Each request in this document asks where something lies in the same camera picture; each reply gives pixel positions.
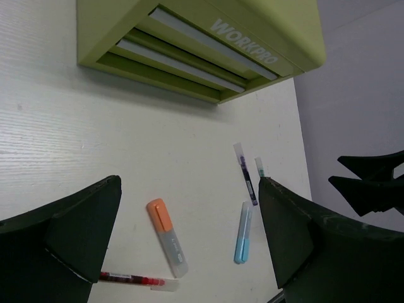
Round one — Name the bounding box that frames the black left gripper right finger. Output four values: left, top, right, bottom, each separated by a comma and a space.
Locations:
259, 177, 403, 302

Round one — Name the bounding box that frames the blue capped highlighter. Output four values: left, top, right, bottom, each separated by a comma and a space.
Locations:
234, 201, 253, 264

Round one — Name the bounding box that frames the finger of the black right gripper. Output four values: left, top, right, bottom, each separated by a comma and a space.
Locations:
328, 176, 403, 217
337, 151, 403, 180

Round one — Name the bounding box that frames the purple ink pen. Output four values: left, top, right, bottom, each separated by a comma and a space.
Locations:
234, 143, 258, 206

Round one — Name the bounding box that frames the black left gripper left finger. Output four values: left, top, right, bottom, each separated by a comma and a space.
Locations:
1, 175, 122, 302

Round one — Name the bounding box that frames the green metal drawer cabinet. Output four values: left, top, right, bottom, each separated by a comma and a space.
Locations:
76, 0, 326, 104

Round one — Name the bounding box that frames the green ink pen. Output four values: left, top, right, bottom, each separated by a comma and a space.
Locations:
254, 157, 265, 177

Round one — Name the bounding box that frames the red ink pen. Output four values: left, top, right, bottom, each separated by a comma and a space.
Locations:
98, 271, 179, 292

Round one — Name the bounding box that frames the orange capped highlighter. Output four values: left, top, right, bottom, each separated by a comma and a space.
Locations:
146, 199, 188, 278

